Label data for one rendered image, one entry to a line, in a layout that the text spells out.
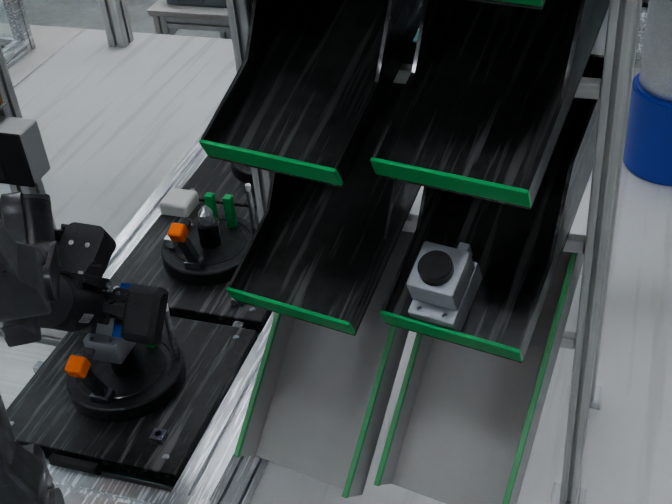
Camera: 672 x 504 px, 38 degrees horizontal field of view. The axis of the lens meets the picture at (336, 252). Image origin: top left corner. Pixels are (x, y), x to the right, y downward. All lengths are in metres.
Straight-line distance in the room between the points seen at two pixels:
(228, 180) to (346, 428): 0.62
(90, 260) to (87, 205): 0.70
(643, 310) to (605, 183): 0.57
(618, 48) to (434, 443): 0.43
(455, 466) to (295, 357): 0.20
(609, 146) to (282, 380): 0.42
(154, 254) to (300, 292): 0.51
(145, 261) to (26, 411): 0.30
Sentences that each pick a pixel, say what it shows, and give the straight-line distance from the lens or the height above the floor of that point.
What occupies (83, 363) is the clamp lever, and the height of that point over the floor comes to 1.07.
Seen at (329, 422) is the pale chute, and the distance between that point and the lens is 1.01.
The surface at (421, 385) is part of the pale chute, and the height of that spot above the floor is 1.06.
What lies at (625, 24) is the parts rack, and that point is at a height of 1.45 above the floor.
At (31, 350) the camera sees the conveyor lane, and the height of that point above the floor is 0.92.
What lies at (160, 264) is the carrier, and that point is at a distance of 1.36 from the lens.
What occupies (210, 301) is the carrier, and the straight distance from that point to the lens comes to 1.28.
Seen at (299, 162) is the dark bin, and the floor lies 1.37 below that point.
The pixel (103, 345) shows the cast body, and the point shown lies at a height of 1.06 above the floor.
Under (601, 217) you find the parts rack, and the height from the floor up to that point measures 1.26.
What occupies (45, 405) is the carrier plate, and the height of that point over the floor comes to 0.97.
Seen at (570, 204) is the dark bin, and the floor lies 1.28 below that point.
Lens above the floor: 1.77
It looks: 37 degrees down
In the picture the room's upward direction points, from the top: 5 degrees counter-clockwise
